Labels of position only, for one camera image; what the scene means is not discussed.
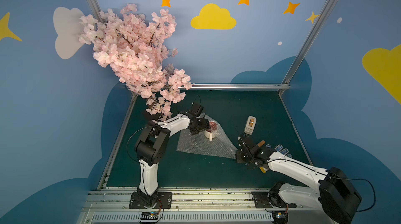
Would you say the floor edge rail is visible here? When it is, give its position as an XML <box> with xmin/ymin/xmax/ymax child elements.
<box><xmin>96</xmin><ymin>95</ymin><xmax>137</xmax><ymax>191</ymax></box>
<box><xmin>279</xmin><ymin>94</ymin><xmax>313</xmax><ymax>165</ymax></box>

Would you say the left controller circuit board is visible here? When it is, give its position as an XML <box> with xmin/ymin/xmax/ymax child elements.
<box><xmin>139</xmin><ymin>211</ymin><xmax>161</xmax><ymax>224</ymax></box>

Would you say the white mug red inside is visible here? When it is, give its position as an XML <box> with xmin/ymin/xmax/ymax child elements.
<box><xmin>204</xmin><ymin>121</ymin><xmax>219</xmax><ymax>142</ymax></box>

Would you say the right aluminium frame post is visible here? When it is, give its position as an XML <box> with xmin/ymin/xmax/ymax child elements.
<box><xmin>282</xmin><ymin>0</ymin><xmax>338</xmax><ymax>86</ymax></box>

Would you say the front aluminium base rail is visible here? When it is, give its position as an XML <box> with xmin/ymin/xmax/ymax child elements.
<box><xmin>77</xmin><ymin>187</ymin><xmax>333</xmax><ymax>224</ymax></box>

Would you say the left floor edge rail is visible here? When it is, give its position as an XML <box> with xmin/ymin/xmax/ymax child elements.
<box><xmin>96</xmin><ymin>95</ymin><xmax>137</xmax><ymax>191</ymax></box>

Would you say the pink cherry blossom tree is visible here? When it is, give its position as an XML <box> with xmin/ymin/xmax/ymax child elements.
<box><xmin>79</xmin><ymin>4</ymin><xmax>192</xmax><ymax>121</ymax></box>

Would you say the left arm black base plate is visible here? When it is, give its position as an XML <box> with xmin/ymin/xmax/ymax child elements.
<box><xmin>128</xmin><ymin>191</ymin><xmax>172</xmax><ymax>209</ymax></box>

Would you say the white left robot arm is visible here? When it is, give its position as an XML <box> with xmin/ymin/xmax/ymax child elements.
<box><xmin>133</xmin><ymin>103</ymin><xmax>210</xmax><ymax>208</ymax></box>

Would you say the right controller circuit board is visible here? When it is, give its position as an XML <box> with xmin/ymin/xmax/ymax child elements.
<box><xmin>272</xmin><ymin>212</ymin><xmax>288</xmax><ymax>224</ymax></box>

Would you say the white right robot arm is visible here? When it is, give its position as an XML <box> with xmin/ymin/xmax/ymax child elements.
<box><xmin>236</xmin><ymin>133</ymin><xmax>362</xmax><ymax>224</ymax></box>

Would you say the blue dotted work glove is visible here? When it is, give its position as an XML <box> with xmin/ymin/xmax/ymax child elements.
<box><xmin>260</xmin><ymin>144</ymin><xmax>292</xmax><ymax>173</ymax></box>

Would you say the white tape dispenser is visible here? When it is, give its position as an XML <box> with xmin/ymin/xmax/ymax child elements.
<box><xmin>244</xmin><ymin>116</ymin><xmax>257</xmax><ymax>135</ymax></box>

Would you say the rear aluminium frame rail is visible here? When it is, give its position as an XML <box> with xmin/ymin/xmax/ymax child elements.
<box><xmin>191</xmin><ymin>84</ymin><xmax>290</xmax><ymax>91</ymax></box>

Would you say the controller circuit board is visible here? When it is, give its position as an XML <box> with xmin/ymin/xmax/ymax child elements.
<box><xmin>272</xmin><ymin>212</ymin><xmax>288</xmax><ymax>224</ymax></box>
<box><xmin>139</xmin><ymin>211</ymin><xmax>161</xmax><ymax>224</ymax></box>

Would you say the right floor edge rail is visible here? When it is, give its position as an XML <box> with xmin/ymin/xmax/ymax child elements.
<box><xmin>279</xmin><ymin>94</ymin><xmax>313</xmax><ymax>165</ymax></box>

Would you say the blue hand rake wooden handle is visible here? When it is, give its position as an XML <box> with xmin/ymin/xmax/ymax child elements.
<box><xmin>257</xmin><ymin>140</ymin><xmax>265</xmax><ymax>148</ymax></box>

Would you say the clear bubble wrap sheet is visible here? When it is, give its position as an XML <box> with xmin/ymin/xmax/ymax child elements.
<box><xmin>176</xmin><ymin>114</ymin><xmax>237</xmax><ymax>159</ymax></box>

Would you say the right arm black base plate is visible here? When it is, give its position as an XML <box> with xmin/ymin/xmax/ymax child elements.
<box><xmin>252</xmin><ymin>192</ymin><xmax>297</xmax><ymax>209</ymax></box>

